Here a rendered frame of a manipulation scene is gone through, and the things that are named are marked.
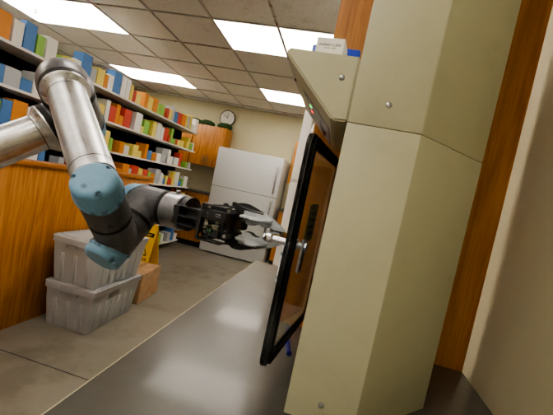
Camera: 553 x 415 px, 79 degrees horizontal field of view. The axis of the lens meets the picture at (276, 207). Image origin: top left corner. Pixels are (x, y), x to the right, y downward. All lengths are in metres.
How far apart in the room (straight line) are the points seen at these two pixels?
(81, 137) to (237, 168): 5.04
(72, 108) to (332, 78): 0.49
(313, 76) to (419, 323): 0.45
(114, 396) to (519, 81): 1.05
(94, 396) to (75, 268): 2.21
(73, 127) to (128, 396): 0.46
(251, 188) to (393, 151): 5.10
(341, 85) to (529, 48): 0.61
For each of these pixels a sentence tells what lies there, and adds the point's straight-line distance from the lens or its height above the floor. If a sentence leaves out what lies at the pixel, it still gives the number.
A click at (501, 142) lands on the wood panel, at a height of 1.51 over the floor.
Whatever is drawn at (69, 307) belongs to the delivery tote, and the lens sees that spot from 2.88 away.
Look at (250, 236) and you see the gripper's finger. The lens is 0.67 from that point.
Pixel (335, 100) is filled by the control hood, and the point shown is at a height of 1.44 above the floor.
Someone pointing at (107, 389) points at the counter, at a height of 0.94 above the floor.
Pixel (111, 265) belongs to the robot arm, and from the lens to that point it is 0.71.
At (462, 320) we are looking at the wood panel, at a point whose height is 1.06.
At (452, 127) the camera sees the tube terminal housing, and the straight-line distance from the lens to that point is 0.62.
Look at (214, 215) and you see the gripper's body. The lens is 0.63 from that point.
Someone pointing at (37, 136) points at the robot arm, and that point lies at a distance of 0.96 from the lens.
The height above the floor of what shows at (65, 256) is 0.52.
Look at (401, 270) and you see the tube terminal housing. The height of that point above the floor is 1.20.
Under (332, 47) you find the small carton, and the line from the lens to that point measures 0.67.
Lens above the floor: 1.29
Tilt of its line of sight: 3 degrees down
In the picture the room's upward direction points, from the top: 12 degrees clockwise
